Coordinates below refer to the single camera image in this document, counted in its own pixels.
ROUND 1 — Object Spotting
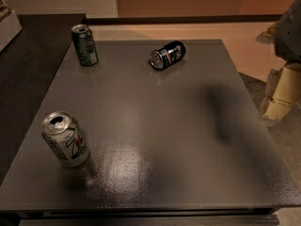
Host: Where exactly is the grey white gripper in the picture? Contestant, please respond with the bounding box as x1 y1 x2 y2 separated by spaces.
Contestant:
256 0 301 126

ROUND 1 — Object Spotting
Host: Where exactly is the dark blue pepsi can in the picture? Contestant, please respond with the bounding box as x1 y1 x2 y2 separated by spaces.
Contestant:
150 40 186 71

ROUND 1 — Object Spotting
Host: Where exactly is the green soda can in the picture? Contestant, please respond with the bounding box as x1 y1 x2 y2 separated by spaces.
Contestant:
71 24 98 66

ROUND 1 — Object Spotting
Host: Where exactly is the white 7up can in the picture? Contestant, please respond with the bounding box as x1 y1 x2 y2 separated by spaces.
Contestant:
41 111 89 168

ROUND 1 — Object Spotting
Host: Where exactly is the white box at left edge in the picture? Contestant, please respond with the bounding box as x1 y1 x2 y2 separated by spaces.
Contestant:
0 0 23 52

